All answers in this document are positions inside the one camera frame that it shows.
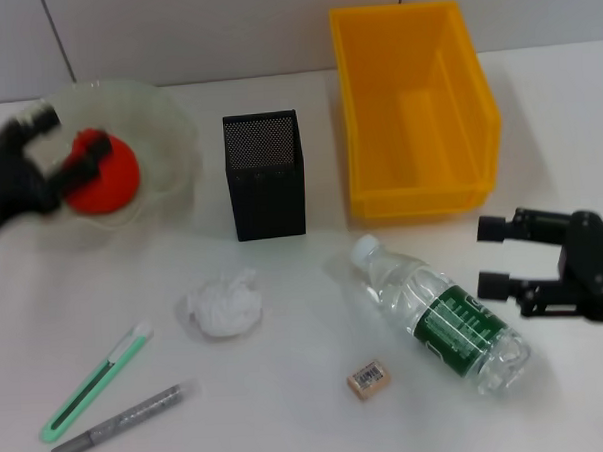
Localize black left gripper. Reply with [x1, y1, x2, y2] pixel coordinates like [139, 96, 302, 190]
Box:
[0, 96, 118, 241]

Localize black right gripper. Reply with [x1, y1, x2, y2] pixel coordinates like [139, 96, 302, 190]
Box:
[473, 203, 603, 329]

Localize red-orange knitted orange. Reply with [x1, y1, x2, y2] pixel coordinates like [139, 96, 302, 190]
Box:
[59, 125, 143, 217]

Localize clear water bottle green label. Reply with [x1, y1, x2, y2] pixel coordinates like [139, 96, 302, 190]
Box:
[350, 227, 534, 403]

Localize white paper ball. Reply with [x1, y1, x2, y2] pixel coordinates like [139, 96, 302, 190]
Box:
[185, 266, 265, 341]

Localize mint green utility knife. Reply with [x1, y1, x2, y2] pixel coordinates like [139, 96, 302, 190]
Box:
[34, 320, 160, 445]

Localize pale green glass fruit plate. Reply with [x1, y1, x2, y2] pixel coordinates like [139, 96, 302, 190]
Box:
[0, 74, 206, 238]

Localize beige eraser with barcode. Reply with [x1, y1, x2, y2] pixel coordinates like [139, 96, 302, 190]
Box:
[344, 359, 393, 400]

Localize black mesh pen holder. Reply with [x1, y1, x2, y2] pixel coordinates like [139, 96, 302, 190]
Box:
[220, 108, 308, 243]

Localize silver marker pen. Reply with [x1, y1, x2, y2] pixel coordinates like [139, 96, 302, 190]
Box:
[46, 378, 202, 452]

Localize yellow plastic bin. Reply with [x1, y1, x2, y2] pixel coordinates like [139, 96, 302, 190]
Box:
[328, 0, 507, 220]

